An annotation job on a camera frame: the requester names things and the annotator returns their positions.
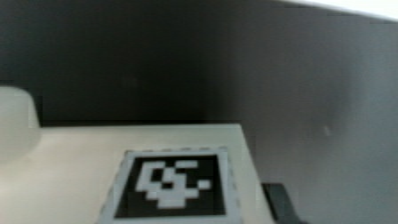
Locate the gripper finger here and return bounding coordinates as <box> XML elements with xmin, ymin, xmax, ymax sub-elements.
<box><xmin>261</xmin><ymin>183</ymin><xmax>309</xmax><ymax>224</ymax></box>

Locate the white drawer tray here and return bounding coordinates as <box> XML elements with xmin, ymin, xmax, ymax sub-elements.
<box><xmin>0</xmin><ymin>87</ymin><xmax>275</xmax><ymax>224</ymax></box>

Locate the white U-shaped border fence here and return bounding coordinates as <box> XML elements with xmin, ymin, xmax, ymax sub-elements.
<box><xmin>282</xmin><ymin>0</ymin><xmax>398</xmax><ymax>22</ymax></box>

